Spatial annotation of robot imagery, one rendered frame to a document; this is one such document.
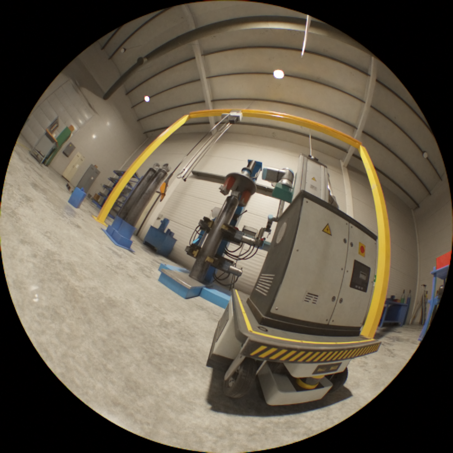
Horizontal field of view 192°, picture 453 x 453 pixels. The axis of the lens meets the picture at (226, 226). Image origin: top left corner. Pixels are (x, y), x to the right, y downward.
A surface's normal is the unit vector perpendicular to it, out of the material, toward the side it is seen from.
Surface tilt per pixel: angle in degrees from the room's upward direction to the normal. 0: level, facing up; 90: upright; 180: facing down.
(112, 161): 90
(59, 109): 90
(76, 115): 90
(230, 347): 90
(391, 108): 173
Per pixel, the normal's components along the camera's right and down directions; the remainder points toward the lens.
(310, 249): -0.02, -0.33
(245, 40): -0.42, 0.82
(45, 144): 0.90, 0.32
